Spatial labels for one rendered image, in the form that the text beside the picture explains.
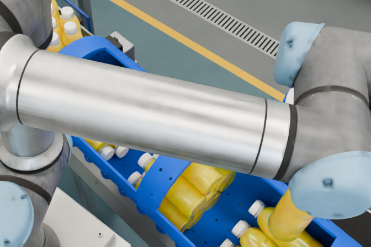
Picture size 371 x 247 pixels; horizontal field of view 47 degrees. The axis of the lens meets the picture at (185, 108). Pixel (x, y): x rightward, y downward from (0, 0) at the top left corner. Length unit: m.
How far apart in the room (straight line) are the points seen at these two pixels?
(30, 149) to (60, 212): 0.28
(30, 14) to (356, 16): 3.09
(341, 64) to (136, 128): 0.22
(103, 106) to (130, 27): 2.59
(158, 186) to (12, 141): 0.38
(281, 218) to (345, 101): 0.46
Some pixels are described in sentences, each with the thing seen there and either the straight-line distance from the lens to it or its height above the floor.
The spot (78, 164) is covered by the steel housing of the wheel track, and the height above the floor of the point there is 0.88.
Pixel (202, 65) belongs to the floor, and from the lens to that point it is 2.77.
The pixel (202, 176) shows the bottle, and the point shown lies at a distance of 1.03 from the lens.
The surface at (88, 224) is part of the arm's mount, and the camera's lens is 0.99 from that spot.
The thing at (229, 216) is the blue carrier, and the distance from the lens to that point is 1.23.
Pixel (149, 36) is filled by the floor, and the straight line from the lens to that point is 2.91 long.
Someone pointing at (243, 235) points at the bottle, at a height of 1.07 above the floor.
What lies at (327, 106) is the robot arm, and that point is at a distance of 0.42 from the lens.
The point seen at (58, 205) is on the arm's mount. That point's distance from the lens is 1.02.
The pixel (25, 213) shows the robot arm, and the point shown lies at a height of 1.40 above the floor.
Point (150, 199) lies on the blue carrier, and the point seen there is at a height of 1.15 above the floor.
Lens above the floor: 2.10
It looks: 55 degrees down
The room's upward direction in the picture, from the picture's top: 8 degrees clockwise
